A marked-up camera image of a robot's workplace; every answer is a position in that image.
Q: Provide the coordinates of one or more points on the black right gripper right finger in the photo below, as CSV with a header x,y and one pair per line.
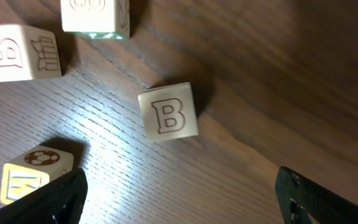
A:
x,y
301,200

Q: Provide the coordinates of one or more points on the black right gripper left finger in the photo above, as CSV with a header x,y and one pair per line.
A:
x,y
60,201

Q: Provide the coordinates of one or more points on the wooden letter B hammer block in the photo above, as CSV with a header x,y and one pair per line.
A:
x,y
168,112

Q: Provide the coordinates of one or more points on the yellow top ball block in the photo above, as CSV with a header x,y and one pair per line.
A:
x,y
32,170

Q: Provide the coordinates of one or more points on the wooden block dragonfly picture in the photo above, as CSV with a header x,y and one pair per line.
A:
x,y
27,53

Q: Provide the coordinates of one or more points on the plain block green edge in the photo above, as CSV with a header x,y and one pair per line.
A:
x,y
96,19

